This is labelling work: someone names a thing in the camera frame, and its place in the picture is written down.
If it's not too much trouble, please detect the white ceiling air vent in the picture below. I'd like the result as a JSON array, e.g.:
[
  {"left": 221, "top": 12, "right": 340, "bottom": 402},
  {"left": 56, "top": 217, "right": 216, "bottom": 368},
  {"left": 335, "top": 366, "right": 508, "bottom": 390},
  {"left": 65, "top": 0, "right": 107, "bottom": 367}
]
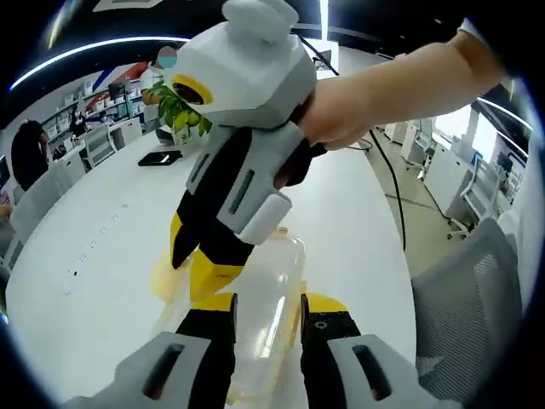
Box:
[{"left": 92, "top": 0, "right": 163, "bottom": 12}]

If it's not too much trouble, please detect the white office chair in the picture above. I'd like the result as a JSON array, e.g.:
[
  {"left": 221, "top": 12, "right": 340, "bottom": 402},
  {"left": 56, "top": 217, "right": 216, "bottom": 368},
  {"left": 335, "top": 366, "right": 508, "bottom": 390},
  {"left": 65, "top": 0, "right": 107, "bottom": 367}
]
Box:
[
  {"left": 9, "top": 161, "right": 83, "bottom": 256},
  {"left": 80, "top": 124, "right": 117, "bottom": 172}
]

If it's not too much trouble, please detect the person's right hand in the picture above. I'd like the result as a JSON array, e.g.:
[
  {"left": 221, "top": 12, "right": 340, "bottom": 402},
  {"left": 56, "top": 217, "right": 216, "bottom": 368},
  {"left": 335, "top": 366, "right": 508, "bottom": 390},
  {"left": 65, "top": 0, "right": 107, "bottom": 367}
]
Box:
[{"left": 296, "top": 70, "right": 387, "bottom": 151}]

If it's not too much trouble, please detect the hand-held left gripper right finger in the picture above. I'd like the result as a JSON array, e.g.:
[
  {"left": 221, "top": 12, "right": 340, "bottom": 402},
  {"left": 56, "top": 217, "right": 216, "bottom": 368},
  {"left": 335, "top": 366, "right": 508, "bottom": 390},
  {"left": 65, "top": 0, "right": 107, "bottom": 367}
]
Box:
[{"left": 299, "top": 292, "right": 464, "bottom": 409}]

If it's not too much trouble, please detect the long ceiling light strip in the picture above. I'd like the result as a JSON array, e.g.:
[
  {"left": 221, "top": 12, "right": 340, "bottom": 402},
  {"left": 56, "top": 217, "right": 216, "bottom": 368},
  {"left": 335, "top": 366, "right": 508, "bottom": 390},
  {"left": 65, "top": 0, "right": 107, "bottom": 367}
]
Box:
[{"left": 8, "top": 35, "right": 193, "bottom": 93}]

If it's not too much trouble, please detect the grey mesh office chair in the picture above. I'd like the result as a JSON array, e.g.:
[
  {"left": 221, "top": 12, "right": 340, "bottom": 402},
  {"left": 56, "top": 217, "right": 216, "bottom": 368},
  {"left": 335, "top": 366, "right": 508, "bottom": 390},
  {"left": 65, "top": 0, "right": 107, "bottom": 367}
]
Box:
[{"left": 410, "top": 216, "right": 525, "bottom": 398}]

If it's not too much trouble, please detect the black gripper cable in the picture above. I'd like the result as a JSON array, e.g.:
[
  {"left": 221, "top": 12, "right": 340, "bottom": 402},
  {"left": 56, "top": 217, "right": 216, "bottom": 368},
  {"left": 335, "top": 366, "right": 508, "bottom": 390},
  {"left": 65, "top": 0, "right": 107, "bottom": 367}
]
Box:
[{"left": 296, "top": 35, "right": 342, "bottom": 78}]

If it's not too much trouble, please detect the clear plastic box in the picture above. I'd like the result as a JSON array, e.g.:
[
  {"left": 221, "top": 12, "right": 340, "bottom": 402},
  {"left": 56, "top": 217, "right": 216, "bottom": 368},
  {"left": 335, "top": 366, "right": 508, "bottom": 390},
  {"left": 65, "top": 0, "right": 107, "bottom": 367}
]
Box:
[{"left": 148, "top": 227, "right": 309, "bottom": 406}]

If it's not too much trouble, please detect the black table cable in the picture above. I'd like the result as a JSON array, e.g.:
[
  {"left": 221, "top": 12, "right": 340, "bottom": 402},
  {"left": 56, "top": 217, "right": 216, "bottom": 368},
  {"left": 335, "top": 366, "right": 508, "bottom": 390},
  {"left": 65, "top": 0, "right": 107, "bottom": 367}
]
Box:
[{"left": 367, "top": 127, "right": 409, "bottom": 253}]

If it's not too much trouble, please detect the black flat device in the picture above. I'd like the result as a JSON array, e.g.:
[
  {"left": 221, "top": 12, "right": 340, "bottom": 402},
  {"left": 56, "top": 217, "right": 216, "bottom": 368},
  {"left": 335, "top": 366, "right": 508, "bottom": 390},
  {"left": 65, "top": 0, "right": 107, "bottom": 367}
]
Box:
[{"left": 137, "top": 149, "right": 184, "bottom": 168}]

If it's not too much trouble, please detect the white office cabinet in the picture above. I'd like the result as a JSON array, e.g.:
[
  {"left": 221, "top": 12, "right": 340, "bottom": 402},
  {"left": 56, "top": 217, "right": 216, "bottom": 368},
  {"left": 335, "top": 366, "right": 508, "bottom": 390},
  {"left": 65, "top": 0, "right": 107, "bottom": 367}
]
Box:
[{"left": 420, "top": 139, "right": 474, "bottom": 219}]

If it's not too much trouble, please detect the potted green plant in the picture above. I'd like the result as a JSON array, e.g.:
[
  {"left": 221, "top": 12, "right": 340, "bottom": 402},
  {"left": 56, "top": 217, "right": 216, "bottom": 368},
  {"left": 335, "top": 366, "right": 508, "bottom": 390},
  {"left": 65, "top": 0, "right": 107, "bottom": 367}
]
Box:
[{"left": 141, "top": 79, "right": 215, "bottom": 147}]

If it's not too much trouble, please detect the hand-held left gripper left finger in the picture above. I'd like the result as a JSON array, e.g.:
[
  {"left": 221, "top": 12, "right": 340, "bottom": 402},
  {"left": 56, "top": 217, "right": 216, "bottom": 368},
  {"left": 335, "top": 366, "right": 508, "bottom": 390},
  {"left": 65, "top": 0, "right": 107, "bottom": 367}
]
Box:
[{"left": 62, "top": 291, "right": 238, "bottom": 409}]

